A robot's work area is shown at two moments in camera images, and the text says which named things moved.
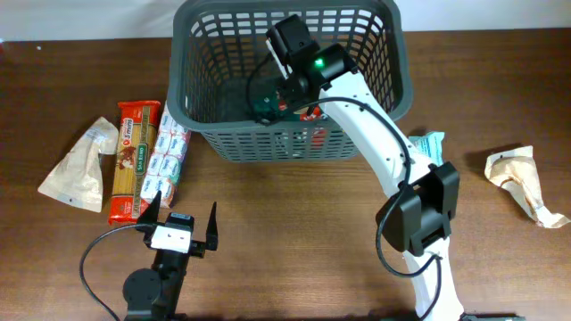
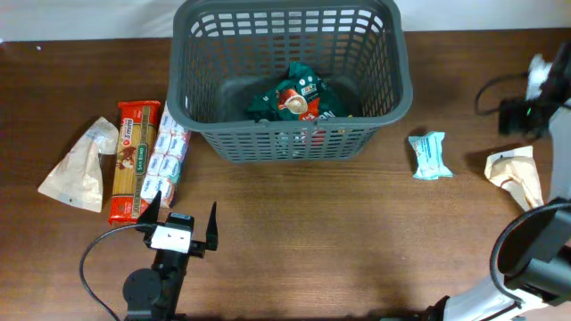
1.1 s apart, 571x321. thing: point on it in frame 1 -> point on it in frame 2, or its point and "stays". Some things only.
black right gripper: (297, 101) -> (511, 121)
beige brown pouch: (516, 169) stays
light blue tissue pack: (431, 145) stays
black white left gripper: (198, 247) stays
